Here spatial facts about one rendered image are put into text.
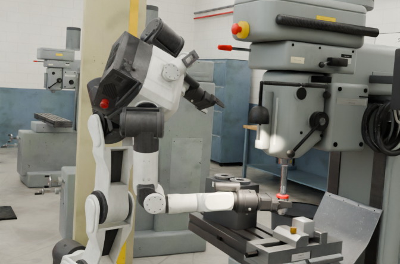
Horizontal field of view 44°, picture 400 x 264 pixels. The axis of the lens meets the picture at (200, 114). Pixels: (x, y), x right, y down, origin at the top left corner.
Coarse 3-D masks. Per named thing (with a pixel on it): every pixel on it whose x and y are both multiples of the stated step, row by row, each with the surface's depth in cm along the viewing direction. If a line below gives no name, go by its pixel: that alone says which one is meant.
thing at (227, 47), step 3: (219, 45) 180; (222, 45) 180; (225, 45) 181; (228, 45) 182; (231, 45) 182; (219, 48) 180; (222, 48) 180; (225, 48) 181; (228, 48) 181; (231, 48) 182; (234, 48) 183; (237, 48) 184; (240, 48) 185; (243, 48) 185; (246, 48) 186; (246, 51) 186; (249, 51) 187
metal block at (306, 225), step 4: (292, 220) 178; (296, 220) 176; (300, 220) 176; (304, 220) 176; (308, 220) 176; (292, 224) 178; (296, 224) 176; (300, 224) 175; (304, 224) 173; (308, 224) 174; (312, 224) 176; (300, 228) 175; (304, 228) 174; (308, 228) 175; (312, 228) 176; (304, 232) 174; (308, 232) 175; (312, 232) 176; (312, 236) 176
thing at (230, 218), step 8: (216, 176) 219; (224, 176) 223; (232, 176) 221; (208, 184) 220; (240, 184) 209; (248, 184) 211; (256, 184) 212; (208, 192) 220; (256, 192) 212; (208, 216) 220; (216, 216) 216; (224, 216) 212; (232, 216) 209; (240, 216) 207; (248, 216) 210; (256, 216) 214; (224, 224) 212; (232, 224) 209; (240, 224) 208; (248, 224) 211; (256, 224) 214
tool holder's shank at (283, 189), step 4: (284, 168) 186; (284, 172) 186; (284, 176) 186; (280, 180) 187; (284, 180) 186; (280, 184) 187; (284, 184) 187; (280, 188) 187; (284, 188) 187; (280, 192) 187; (284, 192) 186
